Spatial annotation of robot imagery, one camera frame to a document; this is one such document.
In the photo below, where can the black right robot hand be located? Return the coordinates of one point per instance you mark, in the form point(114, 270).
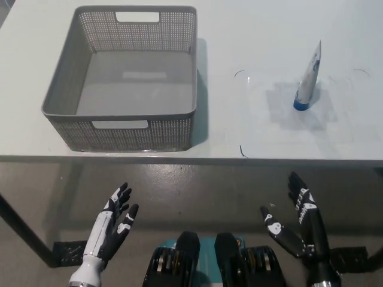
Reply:
point(311, 221)

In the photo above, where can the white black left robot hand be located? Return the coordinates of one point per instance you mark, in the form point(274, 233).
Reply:
point(103, 227)

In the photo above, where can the white shampoo tube blue cap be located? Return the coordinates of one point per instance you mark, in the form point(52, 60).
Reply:
point(306, 86)

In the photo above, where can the black table leg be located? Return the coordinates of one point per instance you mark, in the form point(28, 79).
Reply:
point(377, 254)
point(24, 227)

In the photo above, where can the gray perforated plastic basket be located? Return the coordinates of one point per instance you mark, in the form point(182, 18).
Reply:
point(134, 86)

